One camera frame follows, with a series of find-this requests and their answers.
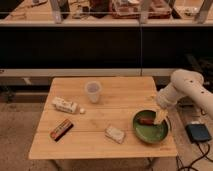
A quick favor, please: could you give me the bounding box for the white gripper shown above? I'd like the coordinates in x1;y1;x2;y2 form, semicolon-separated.
154;88;176;125

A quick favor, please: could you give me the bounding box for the red pepper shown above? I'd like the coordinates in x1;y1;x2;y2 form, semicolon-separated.
139;118;154;125

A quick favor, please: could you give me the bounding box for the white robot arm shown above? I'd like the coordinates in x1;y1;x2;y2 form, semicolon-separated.
154;69;213;124

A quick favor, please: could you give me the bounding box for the white ceramic cup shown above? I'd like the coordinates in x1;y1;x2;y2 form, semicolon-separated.
85;81;101;103

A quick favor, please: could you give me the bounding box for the green bowl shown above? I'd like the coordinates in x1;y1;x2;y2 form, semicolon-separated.
132;110;169;144

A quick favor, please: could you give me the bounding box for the white wrapped packet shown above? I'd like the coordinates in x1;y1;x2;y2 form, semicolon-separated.
105;125;125;144

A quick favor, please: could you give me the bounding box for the wooden folding table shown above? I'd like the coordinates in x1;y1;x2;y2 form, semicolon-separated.
29;77;177;159

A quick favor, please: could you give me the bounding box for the white plastic bottle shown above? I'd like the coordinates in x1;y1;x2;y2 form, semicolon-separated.
52;97;85;114

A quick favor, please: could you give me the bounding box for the red chocolate bar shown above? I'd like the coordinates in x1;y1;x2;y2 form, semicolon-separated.
50;119;74;141

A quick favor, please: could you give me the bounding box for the background workbench shelf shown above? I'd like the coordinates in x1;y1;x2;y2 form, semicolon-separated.
0;0;213;27

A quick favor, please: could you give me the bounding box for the black cable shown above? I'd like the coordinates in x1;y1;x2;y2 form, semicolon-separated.
175;141;213;171

